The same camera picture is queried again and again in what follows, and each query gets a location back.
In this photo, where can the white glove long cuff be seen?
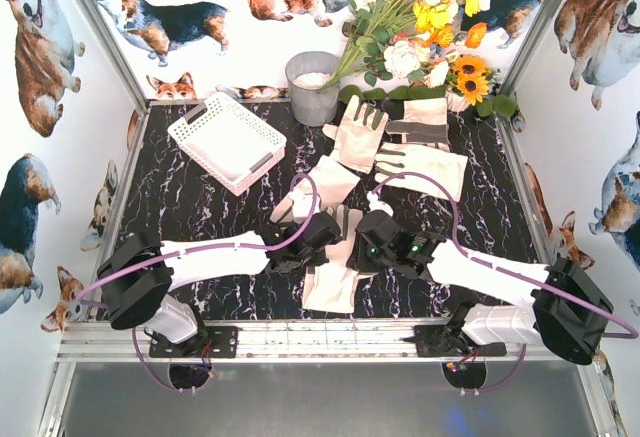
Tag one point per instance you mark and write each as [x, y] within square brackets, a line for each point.
[333, 184]

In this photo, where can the black base bracket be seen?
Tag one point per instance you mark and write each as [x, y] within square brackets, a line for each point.
[438, 341]
[216, 342]

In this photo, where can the aluminium front rail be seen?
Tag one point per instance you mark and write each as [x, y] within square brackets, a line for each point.
[279, 341]

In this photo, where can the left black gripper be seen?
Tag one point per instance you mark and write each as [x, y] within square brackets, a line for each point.
[298, 255]

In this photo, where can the white plastic storage basket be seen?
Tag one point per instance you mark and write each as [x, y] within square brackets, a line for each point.
[230, 142]

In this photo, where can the white glove grey palm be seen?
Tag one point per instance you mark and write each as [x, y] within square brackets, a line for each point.
[331, 287]

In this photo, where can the right black base bracket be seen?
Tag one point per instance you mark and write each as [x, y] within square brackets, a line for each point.
[438, 341]

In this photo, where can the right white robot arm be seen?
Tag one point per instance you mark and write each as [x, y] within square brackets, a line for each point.
[558, 306]

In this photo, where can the artificial flower bouquet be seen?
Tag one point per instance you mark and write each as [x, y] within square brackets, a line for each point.
[428, 44]

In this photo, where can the white glove back left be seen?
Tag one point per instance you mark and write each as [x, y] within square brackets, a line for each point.
[358, 136]

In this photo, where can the white grey glove back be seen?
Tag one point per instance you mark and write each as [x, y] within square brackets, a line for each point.
[424, 122]

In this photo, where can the left black base bracket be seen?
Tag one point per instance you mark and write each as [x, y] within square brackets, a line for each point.
[216, 342]

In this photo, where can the grey metal bucket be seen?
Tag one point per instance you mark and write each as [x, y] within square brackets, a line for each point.
[312, 87]

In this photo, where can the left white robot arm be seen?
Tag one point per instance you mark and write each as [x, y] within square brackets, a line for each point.
[137, 279]

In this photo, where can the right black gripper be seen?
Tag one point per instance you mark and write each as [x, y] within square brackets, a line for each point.
[361, 255]

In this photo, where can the white glove back right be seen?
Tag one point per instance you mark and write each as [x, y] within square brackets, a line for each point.
[448, 169]

